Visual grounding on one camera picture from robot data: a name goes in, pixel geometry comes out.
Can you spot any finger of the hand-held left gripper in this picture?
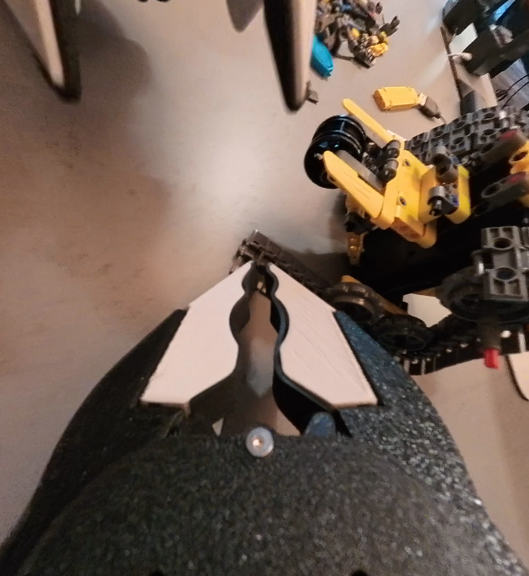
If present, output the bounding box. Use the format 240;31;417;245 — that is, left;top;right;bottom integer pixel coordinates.
264;0;315;112
3;0;82;101

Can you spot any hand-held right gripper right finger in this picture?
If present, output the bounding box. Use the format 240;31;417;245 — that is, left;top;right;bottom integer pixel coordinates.
266;265;379;436

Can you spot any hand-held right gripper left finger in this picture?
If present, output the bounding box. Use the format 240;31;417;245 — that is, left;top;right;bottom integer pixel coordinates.
141;262;253;425

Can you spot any grey toy track strip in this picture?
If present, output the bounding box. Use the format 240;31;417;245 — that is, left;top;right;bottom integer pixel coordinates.
445;225;529;318
382;310;529;376
232;229;334;299

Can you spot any yellow toy brick vehicle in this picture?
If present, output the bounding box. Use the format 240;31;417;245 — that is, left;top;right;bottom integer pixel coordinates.
304;98;529;376

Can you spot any teal plastic tool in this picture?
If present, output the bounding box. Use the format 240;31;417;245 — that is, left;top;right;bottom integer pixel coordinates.
312;35;338;81

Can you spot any pile of loose toy bricks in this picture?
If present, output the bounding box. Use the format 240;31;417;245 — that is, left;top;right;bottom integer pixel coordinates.
314;0;401;69

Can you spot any yellow toy battery box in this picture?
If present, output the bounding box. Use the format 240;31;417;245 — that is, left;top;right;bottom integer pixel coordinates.
373;85;428;112

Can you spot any black power adapter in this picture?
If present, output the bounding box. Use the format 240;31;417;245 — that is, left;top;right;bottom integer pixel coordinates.
465;25;529;78
442;0;491;33

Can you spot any black cable with plug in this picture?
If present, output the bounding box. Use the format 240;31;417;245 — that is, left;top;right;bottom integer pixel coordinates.
415;92;450;124

